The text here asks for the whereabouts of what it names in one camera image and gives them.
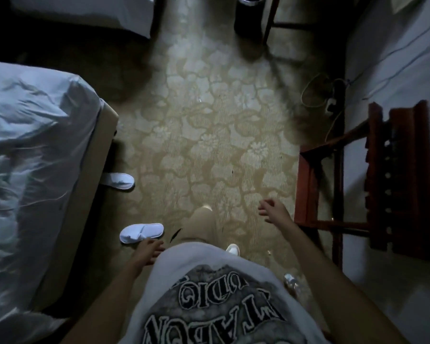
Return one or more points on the person's right hand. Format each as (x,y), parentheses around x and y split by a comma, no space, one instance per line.
(277,213)

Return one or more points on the person's left hand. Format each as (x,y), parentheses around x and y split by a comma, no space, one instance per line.
(147,252)

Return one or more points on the person's left forearm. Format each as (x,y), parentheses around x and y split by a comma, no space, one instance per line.
(107,304)

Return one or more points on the person's right forearm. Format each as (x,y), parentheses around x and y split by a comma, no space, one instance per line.
(337,290)

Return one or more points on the person's beige trousers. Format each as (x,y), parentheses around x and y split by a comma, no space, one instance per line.
(200,225)

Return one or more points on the person's white printed t-shirt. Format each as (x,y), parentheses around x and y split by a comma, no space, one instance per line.
(200,300)

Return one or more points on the white slipper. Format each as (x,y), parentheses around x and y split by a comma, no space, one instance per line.
(141,232)
(120,180)

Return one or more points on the white sneaker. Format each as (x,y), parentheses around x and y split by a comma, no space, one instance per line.
(233,250)
(206,208)

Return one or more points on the white power strip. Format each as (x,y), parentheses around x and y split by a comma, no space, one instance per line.
(330,106)

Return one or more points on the wooden luggage rack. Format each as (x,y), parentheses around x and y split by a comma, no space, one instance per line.
(405,182)

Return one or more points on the red-brown wooden desk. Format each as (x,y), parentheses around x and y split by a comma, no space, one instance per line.
(272,17)

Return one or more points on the black trash bin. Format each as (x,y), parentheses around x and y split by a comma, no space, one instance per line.
(249,14)

